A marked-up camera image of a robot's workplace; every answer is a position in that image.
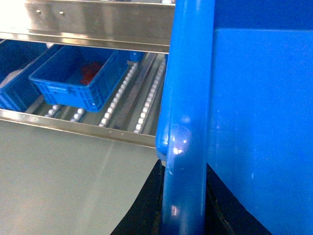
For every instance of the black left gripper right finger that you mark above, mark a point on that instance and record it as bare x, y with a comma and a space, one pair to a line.
224, 214

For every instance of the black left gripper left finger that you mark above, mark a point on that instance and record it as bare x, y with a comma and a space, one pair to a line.
144, 216

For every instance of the large blue plastic crate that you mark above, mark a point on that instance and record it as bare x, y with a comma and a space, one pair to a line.
238, 97

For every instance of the stainless steel shelf rack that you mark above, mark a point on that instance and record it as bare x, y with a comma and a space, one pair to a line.
126, 25

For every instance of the white roller track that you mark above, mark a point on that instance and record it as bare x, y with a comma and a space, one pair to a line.
150, 97
117, 97

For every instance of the blue crate with red items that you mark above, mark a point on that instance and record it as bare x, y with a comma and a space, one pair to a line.
58, 79

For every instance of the red items in crate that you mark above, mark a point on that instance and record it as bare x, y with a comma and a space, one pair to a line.
89, 71

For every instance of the blue crate far left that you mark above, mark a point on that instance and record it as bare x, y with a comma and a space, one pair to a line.
18, 60

